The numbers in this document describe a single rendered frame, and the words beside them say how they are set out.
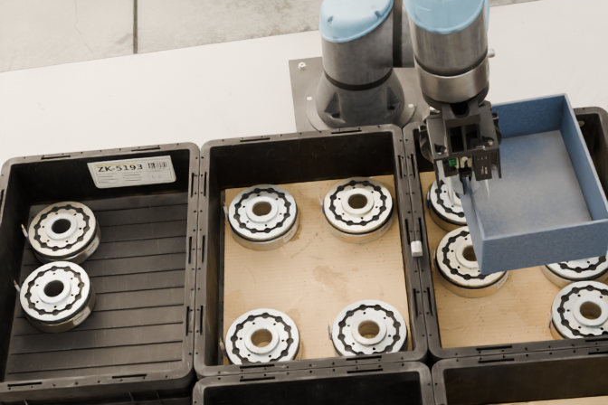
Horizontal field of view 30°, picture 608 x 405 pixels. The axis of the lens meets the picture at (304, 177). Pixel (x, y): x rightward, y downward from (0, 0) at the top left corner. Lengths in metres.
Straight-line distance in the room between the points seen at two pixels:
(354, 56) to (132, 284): 0.50
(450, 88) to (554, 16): 1.05
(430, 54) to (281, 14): 2.14
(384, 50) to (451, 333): 0.48
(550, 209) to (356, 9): 0.54
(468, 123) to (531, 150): 0.30
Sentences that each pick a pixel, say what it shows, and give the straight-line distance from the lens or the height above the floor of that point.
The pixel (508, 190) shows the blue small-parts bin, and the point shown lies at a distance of 1.42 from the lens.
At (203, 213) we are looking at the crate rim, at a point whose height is 0.93.
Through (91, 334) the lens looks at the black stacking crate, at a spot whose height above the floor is 0.83.
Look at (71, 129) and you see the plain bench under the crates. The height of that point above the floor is 0.70.
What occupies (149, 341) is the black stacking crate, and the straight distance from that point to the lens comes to 1.63.
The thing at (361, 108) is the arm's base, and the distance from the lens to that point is 1.88.
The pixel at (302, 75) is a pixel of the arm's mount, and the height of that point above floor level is 0.75.
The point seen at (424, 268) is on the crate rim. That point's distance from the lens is 1.52.
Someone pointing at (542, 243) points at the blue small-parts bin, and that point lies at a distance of 1.32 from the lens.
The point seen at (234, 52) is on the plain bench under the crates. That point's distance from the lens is 2.15.
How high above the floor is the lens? 2.19
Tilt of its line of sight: 51 degrees down
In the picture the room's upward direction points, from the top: 8 degrees counter-clockwise
